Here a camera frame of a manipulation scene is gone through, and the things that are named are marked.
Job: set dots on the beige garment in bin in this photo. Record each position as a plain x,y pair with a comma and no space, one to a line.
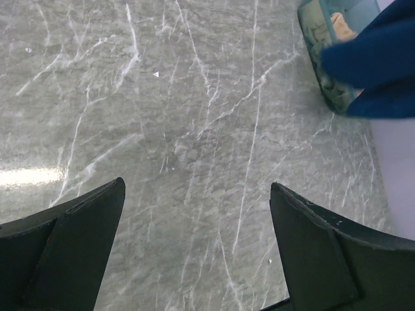
342,31

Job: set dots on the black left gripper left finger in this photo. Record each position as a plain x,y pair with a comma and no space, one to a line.
55,259

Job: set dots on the teal plastic bin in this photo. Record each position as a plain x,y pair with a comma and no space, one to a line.
315,22

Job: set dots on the blue t-shirt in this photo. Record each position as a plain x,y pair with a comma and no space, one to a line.
379,62

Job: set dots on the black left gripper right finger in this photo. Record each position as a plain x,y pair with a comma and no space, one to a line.
333,263

